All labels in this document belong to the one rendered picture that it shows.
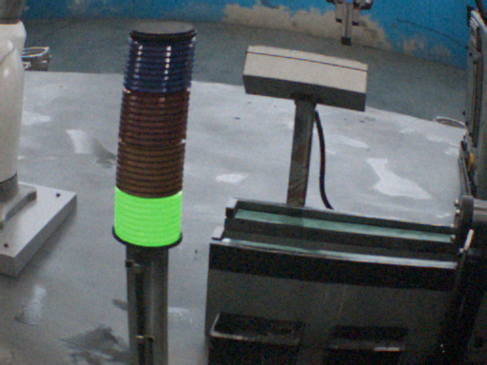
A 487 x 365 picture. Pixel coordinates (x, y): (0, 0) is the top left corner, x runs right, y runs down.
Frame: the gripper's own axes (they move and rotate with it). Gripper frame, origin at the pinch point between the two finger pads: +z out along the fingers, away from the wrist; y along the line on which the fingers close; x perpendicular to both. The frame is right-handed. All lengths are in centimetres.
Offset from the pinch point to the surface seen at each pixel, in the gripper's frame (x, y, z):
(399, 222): -6.7, 9.9, 31.2
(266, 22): 488, -75, -242
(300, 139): 3.9, -5.3, 18.5
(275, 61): -3.4, -9.4, 10.3
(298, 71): -3.4, -6.2, 11.5
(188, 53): -53, -11, 33
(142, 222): -46, -13, 45
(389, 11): 468, 17, -261
